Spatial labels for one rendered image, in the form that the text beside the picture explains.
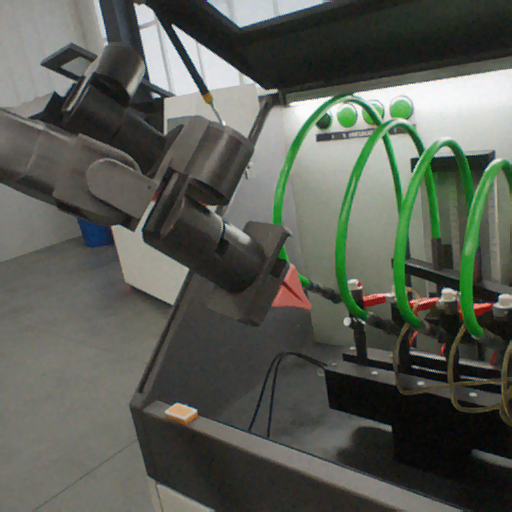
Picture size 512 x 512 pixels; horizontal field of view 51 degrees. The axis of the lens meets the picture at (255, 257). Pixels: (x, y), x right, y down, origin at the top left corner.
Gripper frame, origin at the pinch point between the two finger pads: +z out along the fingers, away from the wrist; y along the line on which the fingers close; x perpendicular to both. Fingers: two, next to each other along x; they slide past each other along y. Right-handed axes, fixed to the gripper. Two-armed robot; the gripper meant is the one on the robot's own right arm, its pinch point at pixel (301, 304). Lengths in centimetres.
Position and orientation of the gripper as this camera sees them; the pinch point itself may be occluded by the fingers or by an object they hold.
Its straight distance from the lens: 59.6
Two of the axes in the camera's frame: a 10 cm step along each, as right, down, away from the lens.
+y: 4.4, -8.8, 1.7
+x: -5.8, -1.3, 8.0
